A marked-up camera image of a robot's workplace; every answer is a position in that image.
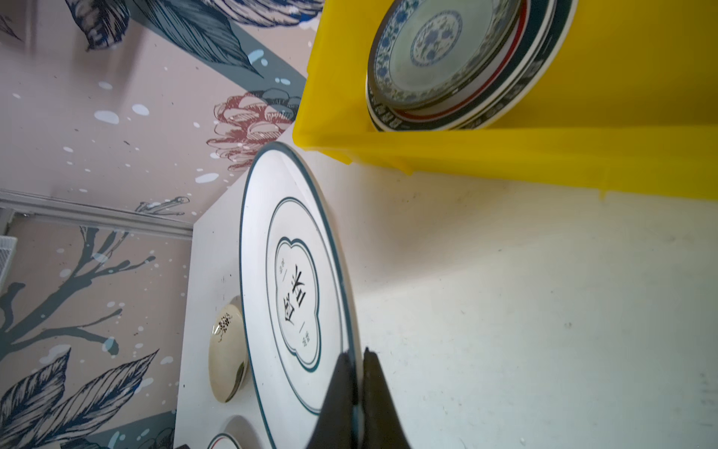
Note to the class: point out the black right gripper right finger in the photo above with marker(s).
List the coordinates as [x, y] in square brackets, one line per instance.
[382, 428]

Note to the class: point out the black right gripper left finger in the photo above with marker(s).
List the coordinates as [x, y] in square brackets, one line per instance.
[334, 427]

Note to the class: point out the white plate green cloud outline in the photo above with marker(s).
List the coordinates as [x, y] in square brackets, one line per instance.
[295, 295]

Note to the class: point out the teal patterned plate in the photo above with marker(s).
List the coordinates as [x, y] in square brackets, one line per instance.
[424, 50]

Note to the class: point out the green rim HAO SHI plate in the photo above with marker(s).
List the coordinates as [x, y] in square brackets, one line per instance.
[538, 78]

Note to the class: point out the yellow plastic bin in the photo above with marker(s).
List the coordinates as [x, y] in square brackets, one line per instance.
[629, 104]

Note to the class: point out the white plate red characters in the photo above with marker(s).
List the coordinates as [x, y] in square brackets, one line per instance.
[223, 441]

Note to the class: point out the cream small floral plate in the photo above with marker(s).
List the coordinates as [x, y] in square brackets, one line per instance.
[228, 360]

